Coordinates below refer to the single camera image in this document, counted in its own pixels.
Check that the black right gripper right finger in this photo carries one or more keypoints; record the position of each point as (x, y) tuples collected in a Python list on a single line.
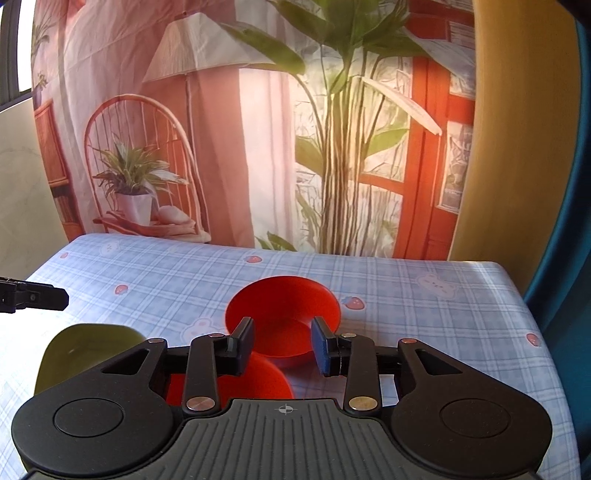
[(353, 357)]

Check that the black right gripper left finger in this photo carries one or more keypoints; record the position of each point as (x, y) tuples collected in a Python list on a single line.
[(210, 357)]

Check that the red bowl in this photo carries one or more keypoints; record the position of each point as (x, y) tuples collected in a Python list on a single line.
[(260, 380), (282, 308)]

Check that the olive green plate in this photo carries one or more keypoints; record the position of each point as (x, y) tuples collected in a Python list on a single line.
[(80, 347)]

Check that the blue plaid tablecloth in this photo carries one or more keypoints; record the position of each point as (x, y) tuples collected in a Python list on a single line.
[(174, 290)]

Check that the blue curtain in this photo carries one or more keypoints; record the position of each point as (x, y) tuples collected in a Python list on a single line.
[(559, 294)]

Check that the printed room backdrop cloth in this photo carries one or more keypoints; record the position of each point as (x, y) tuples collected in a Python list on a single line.
[(333, 127)]

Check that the yellow curtain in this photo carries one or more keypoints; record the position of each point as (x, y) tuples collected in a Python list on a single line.
[(526, 120)]

